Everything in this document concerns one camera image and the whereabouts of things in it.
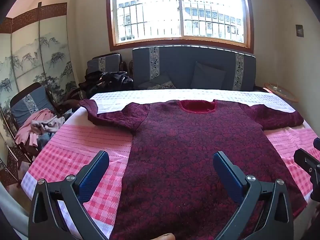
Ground wooden armchair with black clothes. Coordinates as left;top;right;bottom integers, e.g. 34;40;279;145
86;53;133;80

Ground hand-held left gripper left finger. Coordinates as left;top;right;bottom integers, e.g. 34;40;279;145
28;150;110;240

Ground wooden armchair with pink clothes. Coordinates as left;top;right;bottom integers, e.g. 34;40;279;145
9;82;75;160

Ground floral patterned cushion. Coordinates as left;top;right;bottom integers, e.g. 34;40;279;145
147;79;177;90

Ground pile of pink clothes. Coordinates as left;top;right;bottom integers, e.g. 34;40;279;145
14;108;66;153

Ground pile of black clothes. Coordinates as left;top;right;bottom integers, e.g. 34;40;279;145
79;71;134;99

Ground dark red knit sweater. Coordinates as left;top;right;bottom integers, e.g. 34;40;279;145
79;99;307;240

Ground pink checked tablecloth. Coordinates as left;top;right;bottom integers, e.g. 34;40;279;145
21;89;320;240

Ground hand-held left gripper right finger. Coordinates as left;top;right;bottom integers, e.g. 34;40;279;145
212;151;294;240

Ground plain blue pillow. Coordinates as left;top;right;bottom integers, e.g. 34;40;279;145
190;62;227;90

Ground wooden framed window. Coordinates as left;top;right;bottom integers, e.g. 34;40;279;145
106;0;254;54

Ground painted folding screen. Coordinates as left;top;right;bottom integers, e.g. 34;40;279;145
0;2;78;185

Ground blue grey cushion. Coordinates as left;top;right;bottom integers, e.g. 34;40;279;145
137;72;173;89

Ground blue patterned sofa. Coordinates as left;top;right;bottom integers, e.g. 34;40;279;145
132;45;257;92

